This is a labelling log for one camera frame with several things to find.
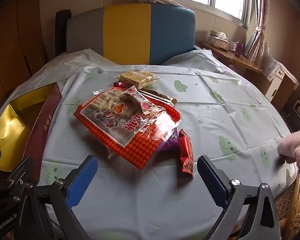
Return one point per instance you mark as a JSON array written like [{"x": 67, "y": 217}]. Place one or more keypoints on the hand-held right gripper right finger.
[{"x": 212, "y": 180}]

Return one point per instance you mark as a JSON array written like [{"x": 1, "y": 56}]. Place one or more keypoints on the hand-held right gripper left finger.
[{"x": 82, "y": 177}]

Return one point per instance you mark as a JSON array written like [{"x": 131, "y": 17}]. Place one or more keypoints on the purple snack packet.
[{"x": 172, "y": 142}]

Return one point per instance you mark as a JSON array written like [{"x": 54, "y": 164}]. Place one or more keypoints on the maroon box with gold lining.
[{"x": 46, "y": 120}]

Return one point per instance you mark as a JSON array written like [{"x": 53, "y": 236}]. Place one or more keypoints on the large red snack bag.
[{"x": 140, "y": 145}]

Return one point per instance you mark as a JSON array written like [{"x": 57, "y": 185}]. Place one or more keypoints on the brown and silver stick packet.
[{"x": 162, "y": 97}]

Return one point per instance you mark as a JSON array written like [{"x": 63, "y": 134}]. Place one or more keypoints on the red foil snack packet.
[{"x": 186, "y": 155}]

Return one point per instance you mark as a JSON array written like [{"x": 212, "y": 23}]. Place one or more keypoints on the pale cloud print tablecloth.
[{"x": 140, "y": 200}]

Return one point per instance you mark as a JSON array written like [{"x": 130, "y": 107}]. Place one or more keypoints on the wicker chair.
[{"x": 290, "y": 205}]

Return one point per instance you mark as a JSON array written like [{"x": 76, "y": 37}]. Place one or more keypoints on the small red candy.
[{"x": 118, "y": 84}]

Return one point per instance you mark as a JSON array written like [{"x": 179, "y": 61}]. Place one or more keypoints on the white cabinet with cloth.
[{"x": 277, "y": 80}]

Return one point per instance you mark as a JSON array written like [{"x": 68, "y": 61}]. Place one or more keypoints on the wooden side table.
[{"x": 237, "y": 60}]

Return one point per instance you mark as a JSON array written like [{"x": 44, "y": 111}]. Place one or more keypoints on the wooden wardrobe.
[{"x": 12, "y": 30}]

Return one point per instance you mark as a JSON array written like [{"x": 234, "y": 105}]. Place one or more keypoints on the small purple box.
[{"x": 239, "y": 48}]

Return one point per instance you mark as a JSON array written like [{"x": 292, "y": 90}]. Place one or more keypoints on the patterned tissue box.
[{"x": 218, "y": 41}]

